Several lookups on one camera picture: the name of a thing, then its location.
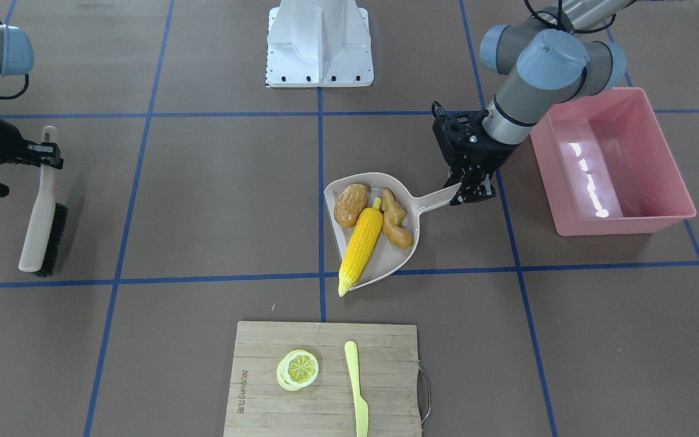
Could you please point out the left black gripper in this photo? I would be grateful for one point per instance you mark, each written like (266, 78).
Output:
(488, 153)

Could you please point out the tan toy ginger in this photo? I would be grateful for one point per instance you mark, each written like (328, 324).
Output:
(393, 216)

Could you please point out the beige hand brush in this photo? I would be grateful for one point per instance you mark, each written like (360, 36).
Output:
(47, 222)

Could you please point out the beige dustpan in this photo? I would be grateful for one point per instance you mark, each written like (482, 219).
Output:
(387, 258)

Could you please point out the brown toy potato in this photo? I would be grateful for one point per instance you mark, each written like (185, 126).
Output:
(350, 204)

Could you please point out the yellow toy corn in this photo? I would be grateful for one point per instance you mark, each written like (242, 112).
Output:
(360, 247)

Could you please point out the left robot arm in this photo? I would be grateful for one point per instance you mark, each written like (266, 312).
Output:
(545, 63)

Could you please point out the pink plastic bin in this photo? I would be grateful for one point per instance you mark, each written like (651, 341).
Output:
(607, 168)

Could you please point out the yellow plastic knife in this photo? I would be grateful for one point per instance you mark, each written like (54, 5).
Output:
(360, 406)

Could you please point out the yellow lemon slices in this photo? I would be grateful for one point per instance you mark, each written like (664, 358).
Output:
(297, 370)

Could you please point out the bamboo cutting board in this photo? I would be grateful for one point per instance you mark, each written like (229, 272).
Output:
(389, 370)

